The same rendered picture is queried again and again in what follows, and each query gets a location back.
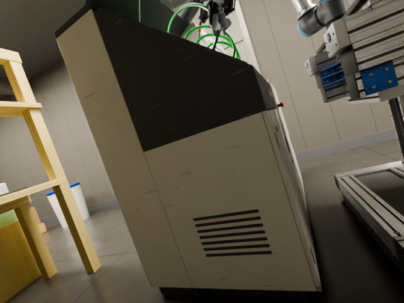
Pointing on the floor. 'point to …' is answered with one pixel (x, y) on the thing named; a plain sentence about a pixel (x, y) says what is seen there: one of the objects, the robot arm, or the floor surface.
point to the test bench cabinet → (235, 212)
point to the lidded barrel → (75, 200)
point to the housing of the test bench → (122, 153)
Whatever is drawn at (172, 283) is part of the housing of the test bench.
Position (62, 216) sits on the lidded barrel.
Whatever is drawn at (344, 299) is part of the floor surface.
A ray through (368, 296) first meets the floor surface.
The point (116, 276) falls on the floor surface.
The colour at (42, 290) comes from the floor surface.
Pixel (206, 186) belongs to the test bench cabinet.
